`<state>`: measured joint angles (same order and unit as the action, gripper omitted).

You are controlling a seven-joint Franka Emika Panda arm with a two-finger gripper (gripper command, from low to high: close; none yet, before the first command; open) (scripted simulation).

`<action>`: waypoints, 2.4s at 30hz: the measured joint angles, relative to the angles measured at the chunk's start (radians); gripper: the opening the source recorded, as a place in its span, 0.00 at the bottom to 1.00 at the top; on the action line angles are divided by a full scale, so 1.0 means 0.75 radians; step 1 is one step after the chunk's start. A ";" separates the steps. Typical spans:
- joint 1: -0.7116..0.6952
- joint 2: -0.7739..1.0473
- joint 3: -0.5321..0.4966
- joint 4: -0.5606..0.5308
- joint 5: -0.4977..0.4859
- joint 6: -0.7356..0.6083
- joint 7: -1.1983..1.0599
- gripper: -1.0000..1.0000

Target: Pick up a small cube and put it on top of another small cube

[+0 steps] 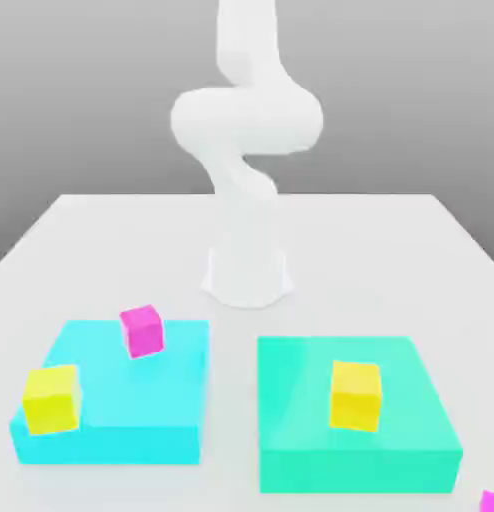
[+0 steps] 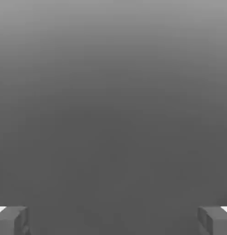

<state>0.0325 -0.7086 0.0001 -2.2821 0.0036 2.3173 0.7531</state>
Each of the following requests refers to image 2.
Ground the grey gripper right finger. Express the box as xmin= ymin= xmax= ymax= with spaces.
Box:
xmin=197 ymin=206 xmax=227 ymax=235

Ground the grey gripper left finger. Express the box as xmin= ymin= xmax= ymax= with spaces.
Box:
xmin=0 ymin=206 xmax=31 ymax=235

